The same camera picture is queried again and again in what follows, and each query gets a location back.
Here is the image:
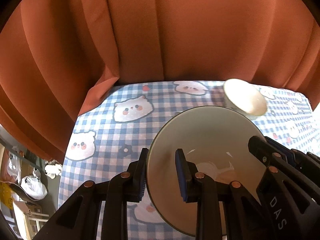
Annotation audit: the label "white plastic bag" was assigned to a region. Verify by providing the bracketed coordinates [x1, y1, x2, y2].
[21, 176, 48, 200]

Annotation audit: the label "floral ceramic bowl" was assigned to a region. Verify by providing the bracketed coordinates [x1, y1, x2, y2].
[223, 79, 267, 120]
[146, 106, 265, 236]

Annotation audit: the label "orange curtain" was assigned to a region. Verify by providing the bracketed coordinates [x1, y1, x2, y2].
[1, 0, 319, 161]

